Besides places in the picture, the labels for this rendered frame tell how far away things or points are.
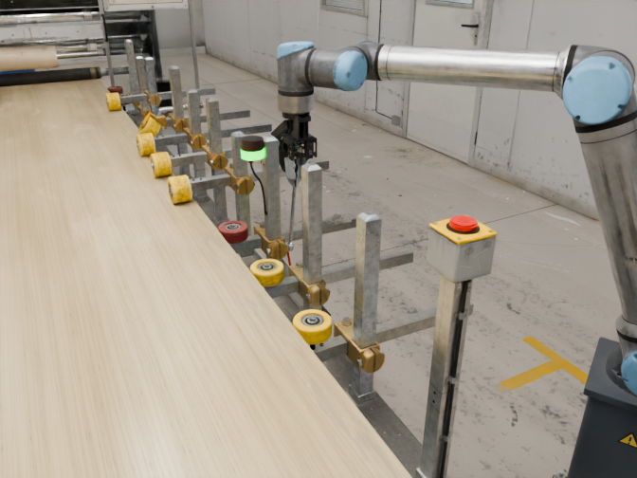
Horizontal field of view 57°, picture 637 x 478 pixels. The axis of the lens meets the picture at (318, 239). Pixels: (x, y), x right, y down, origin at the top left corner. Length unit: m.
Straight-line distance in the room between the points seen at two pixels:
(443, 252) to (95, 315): 0.76
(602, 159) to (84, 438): 1.05
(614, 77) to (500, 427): 1.49
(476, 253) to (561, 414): 1.68
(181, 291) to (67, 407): 0.38
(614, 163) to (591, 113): 0.11
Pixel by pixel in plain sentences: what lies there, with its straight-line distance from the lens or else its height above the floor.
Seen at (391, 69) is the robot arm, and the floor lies 1.32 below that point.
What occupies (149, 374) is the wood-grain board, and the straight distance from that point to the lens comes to 1.12.
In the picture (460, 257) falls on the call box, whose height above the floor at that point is 1.20.
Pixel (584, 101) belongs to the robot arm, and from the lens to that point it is 1.23.
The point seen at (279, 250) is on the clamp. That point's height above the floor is 0.85.
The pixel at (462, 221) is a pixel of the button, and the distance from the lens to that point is 0.87.
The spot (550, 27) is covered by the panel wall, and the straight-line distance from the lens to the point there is 4.33.
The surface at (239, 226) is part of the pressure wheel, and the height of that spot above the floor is 0.90.
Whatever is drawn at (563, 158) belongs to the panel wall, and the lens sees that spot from 4.31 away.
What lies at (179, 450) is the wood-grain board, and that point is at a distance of 0.97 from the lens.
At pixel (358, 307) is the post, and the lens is 1.19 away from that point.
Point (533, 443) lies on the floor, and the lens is 2.34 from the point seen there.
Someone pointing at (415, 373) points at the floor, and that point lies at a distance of 2.53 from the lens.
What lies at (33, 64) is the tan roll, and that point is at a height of 1.01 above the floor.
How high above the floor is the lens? 1.58
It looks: 26 degrees down
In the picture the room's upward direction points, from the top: straight up
